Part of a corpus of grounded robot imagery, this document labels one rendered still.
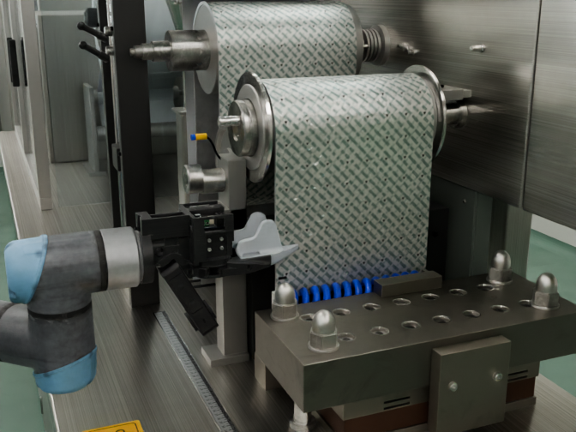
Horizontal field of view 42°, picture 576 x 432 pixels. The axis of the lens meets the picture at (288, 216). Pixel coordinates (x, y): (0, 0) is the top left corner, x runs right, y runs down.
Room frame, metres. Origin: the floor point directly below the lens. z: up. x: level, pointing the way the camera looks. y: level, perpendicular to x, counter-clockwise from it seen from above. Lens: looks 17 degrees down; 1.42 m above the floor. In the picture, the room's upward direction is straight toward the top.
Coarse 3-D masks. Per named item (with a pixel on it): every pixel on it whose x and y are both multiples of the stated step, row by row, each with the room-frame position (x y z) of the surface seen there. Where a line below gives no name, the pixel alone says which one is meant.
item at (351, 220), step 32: (384, 160) 1.00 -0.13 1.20; (416, 160) 1.02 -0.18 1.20; (288, 192) 0.95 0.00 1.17; (320, 192) 0.97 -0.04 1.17; (352, 192) 0.99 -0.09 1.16; (384, 192) 1.00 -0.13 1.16; (416, 192) 1.02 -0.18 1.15; (288, 224) 0.95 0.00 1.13; (320, 224) 0.97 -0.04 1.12; (352, 224) 0.99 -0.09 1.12; (384, 224) 1.00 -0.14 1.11; (416, 224) 1.02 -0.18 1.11; (288, 256) 0.95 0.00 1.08; (320, 256) 0.97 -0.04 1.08; (352, 256) 0.99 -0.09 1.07; (384, 256) 1.01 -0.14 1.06; (416, 256) 1.03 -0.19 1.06; (320, 288) 0.97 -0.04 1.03
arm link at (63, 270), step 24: (24, 240) 0.83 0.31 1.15; (48, 240) 0.83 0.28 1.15; (72, 240) 0.83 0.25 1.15; (96, 240) 0.84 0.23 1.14; (24, 264) 0.80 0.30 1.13; (48, 264) 0.80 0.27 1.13; (72, 264) 0.81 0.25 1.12; (96, 264) 0.82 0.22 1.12; (24, 288) 0.79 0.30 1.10; (48, 288) 0.80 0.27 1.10; (72, 288) 0.81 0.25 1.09; (96, 288) 0.83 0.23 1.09; (48, 312) 0.80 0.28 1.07
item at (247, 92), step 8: (248, 88) 1.00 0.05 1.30; (240, 96) 1.03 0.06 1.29; (248, 96) 1.00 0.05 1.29; (256, 96) 0.97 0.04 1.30; (432, 96) 1.05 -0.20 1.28; (256, 104) 0.97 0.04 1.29; (256, 112) 0.97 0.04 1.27; (272, 112) 0.95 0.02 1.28; (272, 120) 0.95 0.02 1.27; (264, 128) 0.94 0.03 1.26; (264, 136) 0.94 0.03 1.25; (256, 152) 0.97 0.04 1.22; (272, 152) 0.95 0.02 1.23; (248, 160) 1.00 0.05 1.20; (256, 160) 0.97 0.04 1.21; (272, 160) 0.96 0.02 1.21; (256, 168) 0.97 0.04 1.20; (272, 168) 0.99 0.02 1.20
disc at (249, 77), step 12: (252, 72) 0.99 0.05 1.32; (240, 84) 1.03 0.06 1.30; (252, 84) 0.98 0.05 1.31; (264, 96) 0.95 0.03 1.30; (264, 108) 0.94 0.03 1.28; (264, 120) 0.94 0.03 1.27; (264, 144) 0.94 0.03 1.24; (264, 156) 0.95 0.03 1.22; (264, 168) 0.95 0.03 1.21; (252, 180) 0.99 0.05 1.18
